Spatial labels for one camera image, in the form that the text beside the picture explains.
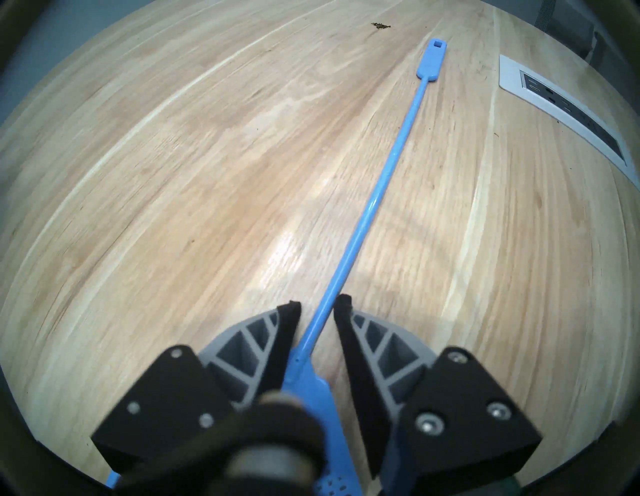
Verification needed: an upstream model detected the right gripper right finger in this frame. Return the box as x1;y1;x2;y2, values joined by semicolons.
332;294;544;494

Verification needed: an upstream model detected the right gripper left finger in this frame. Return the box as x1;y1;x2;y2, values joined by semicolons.
91;301;303;474

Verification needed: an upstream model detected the blue plastic fly swatter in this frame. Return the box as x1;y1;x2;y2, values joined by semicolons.
105;38;447;496

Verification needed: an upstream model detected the silver table power outlet box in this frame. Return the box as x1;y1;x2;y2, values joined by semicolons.
499;54;640;191

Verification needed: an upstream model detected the grey mesh office chair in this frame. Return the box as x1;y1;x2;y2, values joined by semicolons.
534;0;608;63

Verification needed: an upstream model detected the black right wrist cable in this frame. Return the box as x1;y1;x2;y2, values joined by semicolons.
115;390;328;496

